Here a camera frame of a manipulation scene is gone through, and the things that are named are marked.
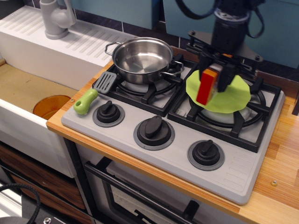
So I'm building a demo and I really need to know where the grey toy stove top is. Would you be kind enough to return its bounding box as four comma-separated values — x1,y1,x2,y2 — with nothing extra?
61,77,285,204

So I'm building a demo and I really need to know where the white toy sink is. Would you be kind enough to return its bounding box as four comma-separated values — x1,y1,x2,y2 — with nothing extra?
0,6,133,178

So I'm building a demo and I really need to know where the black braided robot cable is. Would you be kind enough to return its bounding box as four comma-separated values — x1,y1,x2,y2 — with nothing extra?
175,0,217,20

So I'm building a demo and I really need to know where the black cable bottom left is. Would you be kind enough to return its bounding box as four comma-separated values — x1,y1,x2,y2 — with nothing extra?
0,183,42,222

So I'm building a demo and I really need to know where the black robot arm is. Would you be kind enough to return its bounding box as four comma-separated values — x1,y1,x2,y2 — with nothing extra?
177,0,264,92

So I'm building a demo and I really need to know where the wooden drawer front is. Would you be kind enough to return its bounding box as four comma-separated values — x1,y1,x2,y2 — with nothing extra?
0,142,93,224

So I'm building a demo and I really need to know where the grey toy faucet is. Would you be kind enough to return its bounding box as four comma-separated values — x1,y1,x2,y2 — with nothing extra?
40,0,76,40

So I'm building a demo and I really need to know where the black stove knob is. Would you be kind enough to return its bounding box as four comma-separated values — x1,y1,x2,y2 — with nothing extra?
133,115,175,151
187,140,225,171
93,100,125,128

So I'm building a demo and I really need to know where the left black stove knob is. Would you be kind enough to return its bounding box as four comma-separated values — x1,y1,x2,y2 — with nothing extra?
93,100,125,128

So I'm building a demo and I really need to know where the middle black stove knob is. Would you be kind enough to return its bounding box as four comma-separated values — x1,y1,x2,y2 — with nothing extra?
133,115,175,151

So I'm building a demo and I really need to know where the black burner grate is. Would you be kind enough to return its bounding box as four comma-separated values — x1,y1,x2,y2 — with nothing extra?
167,58,282,154
93,54,184,117

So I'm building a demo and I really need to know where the green plastic plate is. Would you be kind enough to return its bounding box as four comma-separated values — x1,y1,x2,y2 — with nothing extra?
186,70,251,114

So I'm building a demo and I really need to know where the stainless steel pot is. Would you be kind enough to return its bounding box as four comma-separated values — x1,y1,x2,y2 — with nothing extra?
105,37,185,84

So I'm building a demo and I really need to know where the left black burner grate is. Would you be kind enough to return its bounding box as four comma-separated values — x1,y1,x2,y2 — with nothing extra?
93,54,184,117

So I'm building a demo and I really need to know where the black oven door handle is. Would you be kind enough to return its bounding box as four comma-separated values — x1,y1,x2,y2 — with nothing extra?
84,161,199,224

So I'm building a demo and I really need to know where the orange sink drain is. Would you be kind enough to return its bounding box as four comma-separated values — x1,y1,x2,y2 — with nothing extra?
33,95,71,120

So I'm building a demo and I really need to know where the right black burner grate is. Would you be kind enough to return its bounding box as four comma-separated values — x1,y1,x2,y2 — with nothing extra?
167,58,282,154

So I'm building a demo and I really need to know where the toy cracker box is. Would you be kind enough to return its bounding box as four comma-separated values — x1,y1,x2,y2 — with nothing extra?
197,61,228,105

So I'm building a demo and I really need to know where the right black stove knob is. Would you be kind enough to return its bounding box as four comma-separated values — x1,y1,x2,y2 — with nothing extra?
187,140,225,171

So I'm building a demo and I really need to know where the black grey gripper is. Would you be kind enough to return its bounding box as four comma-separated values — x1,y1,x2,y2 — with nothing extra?
187,17,263,92

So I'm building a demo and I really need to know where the grey spatula green handle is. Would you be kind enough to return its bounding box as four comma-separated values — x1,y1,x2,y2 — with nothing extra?
73,71,117,115

